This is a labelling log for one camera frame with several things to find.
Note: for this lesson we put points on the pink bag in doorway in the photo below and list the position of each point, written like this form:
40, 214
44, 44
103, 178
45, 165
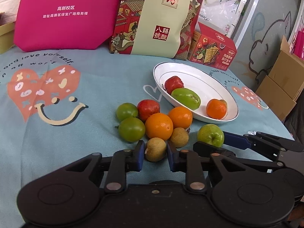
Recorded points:
299, 45

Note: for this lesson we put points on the white round plate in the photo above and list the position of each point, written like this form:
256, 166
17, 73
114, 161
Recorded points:
205, 86

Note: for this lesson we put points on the orange fruit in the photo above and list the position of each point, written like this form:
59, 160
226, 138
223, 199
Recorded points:
159, 125
181, 117

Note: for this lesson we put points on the lower cardboard box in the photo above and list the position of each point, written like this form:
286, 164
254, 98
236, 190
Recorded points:
276, 98

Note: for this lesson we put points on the brown round fruit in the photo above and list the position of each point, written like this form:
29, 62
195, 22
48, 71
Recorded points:
179, 137

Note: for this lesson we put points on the patterned liquor gift bag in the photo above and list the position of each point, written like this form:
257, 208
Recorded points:
162, 28

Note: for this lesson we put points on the magenta fabric tote bag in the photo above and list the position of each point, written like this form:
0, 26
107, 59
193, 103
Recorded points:
64, 24

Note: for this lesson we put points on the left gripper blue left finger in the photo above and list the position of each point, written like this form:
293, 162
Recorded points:
138, 156

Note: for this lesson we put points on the oblong green mango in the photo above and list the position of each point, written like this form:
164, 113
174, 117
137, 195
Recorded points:
187, 97

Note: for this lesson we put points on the light blue printed tablecloth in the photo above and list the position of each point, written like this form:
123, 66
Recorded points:
59, 106

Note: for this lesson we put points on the white floral plastic bag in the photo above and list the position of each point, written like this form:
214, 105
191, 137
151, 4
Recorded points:
221, 15

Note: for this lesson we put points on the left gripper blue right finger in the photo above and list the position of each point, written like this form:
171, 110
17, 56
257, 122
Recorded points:
173, 157

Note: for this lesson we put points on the red tomato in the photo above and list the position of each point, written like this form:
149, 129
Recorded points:
146, 108

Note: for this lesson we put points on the red cracker box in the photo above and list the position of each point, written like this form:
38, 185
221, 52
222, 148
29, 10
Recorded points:
212, 48

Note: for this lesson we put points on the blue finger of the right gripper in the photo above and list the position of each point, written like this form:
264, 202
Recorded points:
237, 141

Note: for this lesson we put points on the green tomato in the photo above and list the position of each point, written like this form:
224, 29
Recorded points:
131, 129
126, 110

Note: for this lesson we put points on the red wax apple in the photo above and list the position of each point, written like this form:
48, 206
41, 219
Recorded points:
173, 83

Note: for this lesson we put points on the green apple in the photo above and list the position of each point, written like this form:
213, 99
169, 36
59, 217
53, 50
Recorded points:
211, 134

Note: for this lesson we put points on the brown kiwi-like fruit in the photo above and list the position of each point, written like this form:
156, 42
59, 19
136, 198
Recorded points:
155, 149

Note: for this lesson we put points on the small orange tangerine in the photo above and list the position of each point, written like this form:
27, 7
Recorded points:
215, 109

